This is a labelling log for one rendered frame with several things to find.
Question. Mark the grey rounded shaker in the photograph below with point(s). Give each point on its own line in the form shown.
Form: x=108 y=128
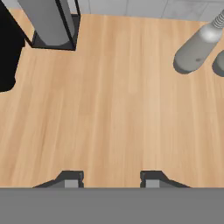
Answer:
x=219 y=62

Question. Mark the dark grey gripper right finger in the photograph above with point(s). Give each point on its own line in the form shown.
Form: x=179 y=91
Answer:
x=153 y=176

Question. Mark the grey shaker with ribbed top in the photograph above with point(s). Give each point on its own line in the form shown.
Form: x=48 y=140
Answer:
x=197 y=49

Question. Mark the black appliance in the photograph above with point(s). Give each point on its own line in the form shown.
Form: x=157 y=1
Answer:
x=8 y=49

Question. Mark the grey roll in black stand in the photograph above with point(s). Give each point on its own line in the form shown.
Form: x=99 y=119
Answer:
x=49 y=22

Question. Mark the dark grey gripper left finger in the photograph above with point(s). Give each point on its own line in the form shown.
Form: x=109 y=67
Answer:
x=70 y=176

